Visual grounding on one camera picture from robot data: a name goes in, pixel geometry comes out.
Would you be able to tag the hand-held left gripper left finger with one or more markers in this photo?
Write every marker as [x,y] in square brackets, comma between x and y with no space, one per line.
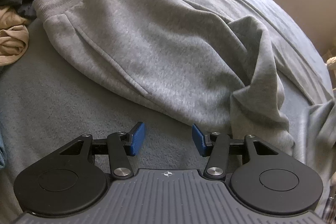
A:
[137,138]

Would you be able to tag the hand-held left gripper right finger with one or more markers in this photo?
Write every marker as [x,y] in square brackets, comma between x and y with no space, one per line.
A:
[198,138]

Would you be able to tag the grey sweatpants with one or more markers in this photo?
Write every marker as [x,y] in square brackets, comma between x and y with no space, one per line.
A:
[157,50]

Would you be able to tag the grey bed blanket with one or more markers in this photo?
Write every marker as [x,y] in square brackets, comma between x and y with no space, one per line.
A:
[65,108]

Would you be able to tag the beige garment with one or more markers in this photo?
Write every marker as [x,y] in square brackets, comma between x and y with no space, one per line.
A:
[13,40]

